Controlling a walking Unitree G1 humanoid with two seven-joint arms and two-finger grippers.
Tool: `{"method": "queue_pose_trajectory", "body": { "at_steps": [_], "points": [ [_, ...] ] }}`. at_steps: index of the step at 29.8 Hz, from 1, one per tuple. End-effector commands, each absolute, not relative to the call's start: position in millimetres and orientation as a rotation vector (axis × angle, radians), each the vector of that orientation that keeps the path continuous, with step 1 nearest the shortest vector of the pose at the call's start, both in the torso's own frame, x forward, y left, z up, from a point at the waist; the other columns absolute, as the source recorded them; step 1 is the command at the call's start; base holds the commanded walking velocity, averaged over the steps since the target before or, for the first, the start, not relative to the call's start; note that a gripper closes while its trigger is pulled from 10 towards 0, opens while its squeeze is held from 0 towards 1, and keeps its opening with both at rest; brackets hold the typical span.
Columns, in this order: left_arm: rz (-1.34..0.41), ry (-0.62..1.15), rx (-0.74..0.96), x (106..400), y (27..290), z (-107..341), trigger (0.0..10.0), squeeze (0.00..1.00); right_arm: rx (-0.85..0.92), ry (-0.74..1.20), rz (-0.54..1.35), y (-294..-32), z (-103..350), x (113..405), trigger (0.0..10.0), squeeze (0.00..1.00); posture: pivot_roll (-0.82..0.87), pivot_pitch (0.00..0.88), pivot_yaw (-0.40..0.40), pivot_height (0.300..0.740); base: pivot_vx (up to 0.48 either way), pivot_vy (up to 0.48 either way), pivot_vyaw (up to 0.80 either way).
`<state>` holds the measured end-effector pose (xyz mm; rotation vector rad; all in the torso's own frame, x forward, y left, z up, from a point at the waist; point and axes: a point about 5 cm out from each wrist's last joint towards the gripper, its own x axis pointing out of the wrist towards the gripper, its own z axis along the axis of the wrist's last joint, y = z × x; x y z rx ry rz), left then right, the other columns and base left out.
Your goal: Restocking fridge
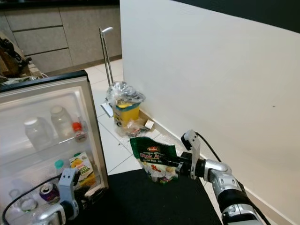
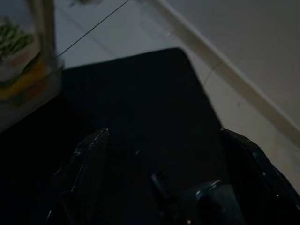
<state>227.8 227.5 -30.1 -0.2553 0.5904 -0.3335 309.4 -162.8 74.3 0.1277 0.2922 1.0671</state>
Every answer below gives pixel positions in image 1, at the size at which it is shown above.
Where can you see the green snack pouch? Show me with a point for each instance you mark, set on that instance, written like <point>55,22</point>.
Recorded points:
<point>150,157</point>

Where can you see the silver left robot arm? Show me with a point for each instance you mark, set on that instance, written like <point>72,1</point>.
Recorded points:
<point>56,214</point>

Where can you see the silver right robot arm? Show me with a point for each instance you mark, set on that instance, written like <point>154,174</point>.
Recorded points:
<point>229,190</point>

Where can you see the open white mini fridge door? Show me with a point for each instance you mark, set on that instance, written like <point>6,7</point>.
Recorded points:
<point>28,168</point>

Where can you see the small white box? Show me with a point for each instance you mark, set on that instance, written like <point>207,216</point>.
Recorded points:
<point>149,124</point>

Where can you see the black floor mat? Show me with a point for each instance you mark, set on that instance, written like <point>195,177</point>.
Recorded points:
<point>150,206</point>

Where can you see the crumpled plastic wrapper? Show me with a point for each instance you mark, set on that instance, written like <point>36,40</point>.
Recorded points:
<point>136,129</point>

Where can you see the yellow waste bin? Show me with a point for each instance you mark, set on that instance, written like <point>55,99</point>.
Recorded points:
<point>126,115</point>

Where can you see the clear plastic bin bag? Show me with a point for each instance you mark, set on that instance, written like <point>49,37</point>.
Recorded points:
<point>124,91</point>

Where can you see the yellow and green juice carton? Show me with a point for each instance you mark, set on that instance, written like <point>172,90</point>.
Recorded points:
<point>83,166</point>

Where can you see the small orange cap bottle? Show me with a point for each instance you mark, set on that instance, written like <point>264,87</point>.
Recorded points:
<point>78,132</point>

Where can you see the green cap bottle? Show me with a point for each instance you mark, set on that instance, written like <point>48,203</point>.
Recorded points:
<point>58,166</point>

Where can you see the clear jar with white lid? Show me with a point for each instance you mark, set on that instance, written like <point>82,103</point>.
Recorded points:
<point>61,123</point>

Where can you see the purple soda can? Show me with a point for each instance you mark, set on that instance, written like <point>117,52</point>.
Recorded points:
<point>49,193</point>

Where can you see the large clear plastic jar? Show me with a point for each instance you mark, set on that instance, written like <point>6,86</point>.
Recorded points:
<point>37,135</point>

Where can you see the small clear cup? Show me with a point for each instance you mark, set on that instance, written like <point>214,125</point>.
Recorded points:
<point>28,205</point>

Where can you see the dark brown cluttered bag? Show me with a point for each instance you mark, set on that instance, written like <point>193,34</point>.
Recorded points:
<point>11,58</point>

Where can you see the grey kitchen cabinets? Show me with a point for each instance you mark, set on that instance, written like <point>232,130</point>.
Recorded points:
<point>65,37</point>

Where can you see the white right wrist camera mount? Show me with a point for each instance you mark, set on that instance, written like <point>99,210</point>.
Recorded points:
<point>194,152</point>

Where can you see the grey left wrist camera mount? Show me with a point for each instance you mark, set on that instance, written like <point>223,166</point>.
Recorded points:
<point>69,186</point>

